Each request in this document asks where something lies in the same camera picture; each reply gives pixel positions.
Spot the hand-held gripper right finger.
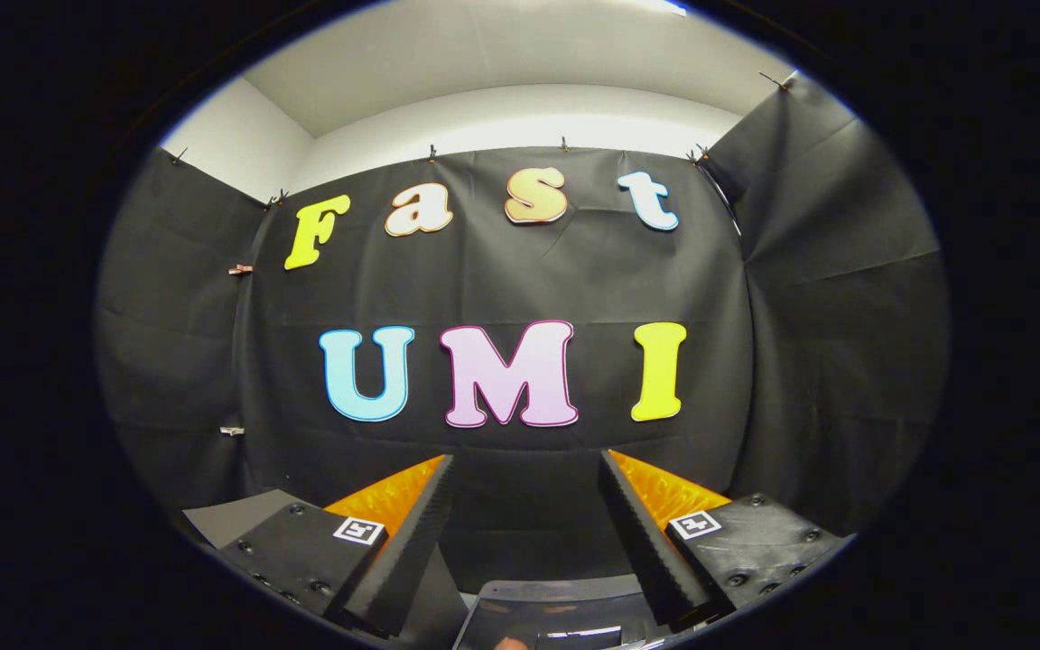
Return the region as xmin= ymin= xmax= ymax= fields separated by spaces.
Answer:
xmin=598 ymin=450 xmax=850 ymax=634

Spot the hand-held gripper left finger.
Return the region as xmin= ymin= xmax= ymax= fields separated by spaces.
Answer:
xmin=211 ymin=454 xmax=459 ymax=639

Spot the grey washing machine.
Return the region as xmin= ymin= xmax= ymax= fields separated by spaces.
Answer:
xmin=394 ymin=546 xmax=665 ymax=650

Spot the black backdrop cloth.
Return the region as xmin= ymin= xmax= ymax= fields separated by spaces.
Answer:
xmin=94 ymin=70 xmax=950 ymax=597

